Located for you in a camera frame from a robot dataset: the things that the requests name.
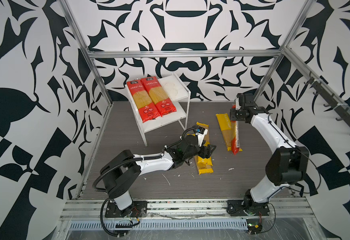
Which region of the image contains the white two-tier shelf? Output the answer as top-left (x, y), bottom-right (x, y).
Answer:
top-left (125, 72), bottom-right (191, 146)

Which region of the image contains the white slotted cable duct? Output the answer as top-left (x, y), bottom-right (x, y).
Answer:
top-left (66, 218), bottom-right (249, 231)

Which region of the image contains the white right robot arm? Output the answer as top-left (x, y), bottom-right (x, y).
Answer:
top-left (227, 94), bottom-right (310, 216)

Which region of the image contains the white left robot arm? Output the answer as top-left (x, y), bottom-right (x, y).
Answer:
top-left (92, 125), bottom-right (216, 238)

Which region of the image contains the red spaghetti bag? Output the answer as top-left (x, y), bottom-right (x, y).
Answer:
top-left (140, 77), bottom-right (177, 116)
top-left (127, 80), bottom-right (161, 123)
top-left (230, 104), bottom-right (242, 155)

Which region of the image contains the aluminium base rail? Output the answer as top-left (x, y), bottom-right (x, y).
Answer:
top-left (60, 198), bottom-right (315, 220)

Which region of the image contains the aluminium cage frame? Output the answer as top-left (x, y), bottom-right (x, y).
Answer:
top-left (66, 1), bottom-right (350, 201)

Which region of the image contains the yellow Pastatime spaghetti bag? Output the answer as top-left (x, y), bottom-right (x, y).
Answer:
top-left (189, 133), bottom-right (215, 176)

